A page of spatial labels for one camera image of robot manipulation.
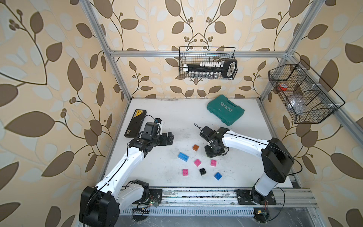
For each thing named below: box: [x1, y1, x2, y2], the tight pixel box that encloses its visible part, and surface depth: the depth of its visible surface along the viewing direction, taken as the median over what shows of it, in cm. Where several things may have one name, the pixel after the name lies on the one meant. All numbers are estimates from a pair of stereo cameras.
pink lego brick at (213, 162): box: [210, 159, 217, 167], surface depth 87 cm
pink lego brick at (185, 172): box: [181, 168, 189, 176], surface depth 84 cm
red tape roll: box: [277, 83, 289, 92], surface depth 84 cm
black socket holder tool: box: [183, 59, 238, 79], surface depth 86 cm
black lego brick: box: [199, 167, 207, 175], surface depth 84 cm
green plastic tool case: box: [206, 94, 245, 126], surface depth 110 cm
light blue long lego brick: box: [177, 152, 190, 163], surface depth 90 cm
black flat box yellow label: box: [124, 109, 147, 139], surface depth 110 cm
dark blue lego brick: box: [214, 172, 223, 181], surface depth 82 cm
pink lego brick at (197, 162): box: [193, 158, 202, 167], surface depth 87 cm
